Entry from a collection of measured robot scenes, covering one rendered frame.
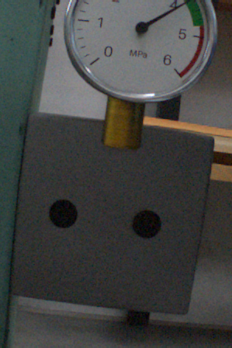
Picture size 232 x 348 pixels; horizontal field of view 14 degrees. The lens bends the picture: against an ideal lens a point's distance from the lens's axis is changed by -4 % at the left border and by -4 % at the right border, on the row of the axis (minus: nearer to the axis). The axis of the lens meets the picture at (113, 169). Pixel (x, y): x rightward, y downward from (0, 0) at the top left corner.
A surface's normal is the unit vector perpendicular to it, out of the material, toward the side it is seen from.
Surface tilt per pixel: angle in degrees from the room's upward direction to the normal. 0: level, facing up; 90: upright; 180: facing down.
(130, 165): 90
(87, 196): 90
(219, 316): 90
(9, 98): 90
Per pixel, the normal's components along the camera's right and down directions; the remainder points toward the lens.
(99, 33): 0.07, 0.06
